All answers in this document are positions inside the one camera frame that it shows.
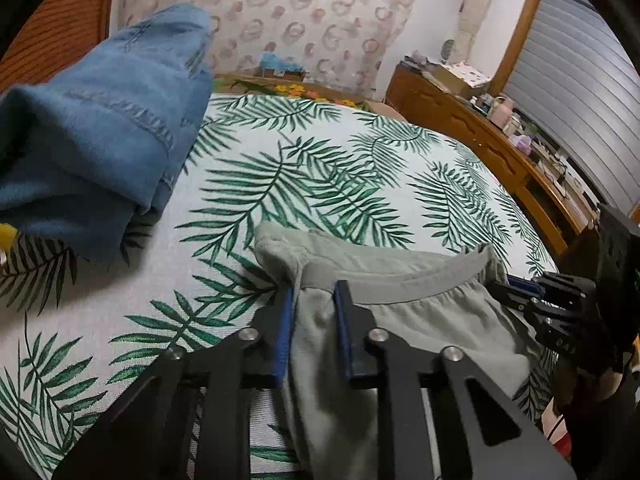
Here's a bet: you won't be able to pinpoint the grey-green pants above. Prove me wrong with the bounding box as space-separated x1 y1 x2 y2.
254 221 543 480

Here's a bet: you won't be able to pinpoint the pink thermos jug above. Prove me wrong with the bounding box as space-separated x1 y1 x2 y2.
489 95 517 129

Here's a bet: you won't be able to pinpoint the blue plastic bag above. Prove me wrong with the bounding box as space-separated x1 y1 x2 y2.
258 52 307 79

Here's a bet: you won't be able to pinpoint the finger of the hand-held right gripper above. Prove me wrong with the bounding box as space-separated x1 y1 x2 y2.
486 281 538 314
506 276 547 297

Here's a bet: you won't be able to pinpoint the yellow flower bed sheet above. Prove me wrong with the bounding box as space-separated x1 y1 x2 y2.
214 73 383 112

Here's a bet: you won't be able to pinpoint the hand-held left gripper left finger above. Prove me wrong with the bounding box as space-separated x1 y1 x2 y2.
52 287 297 480

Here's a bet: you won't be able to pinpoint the blue denim jeans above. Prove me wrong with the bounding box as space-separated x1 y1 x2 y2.
0 2 217 267

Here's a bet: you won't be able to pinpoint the wooden window frame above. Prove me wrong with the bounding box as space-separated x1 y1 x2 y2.
490 0 640 211

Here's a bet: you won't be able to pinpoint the cream lace curtain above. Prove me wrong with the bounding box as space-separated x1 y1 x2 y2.
456 0 502 62

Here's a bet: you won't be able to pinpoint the leaf-print bedspread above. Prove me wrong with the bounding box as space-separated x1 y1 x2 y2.
0 91 560 480

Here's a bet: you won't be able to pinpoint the grey window blind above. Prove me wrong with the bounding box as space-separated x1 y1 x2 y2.
501 0 640 207

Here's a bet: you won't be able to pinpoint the wooden sideboard cabinet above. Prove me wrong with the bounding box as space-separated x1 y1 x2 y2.
384 61 602 257

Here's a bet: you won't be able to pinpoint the louvered wooden door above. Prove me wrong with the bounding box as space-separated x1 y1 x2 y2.
0 0 120 95

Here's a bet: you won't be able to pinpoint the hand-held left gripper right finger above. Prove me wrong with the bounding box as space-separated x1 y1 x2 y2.
334 280 576 480

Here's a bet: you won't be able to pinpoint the ring-patterned wall curtain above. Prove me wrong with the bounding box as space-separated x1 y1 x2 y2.
109 0 420 102

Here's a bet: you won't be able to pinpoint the floral cardboard box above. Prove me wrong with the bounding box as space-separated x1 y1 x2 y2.
439 60 494 97

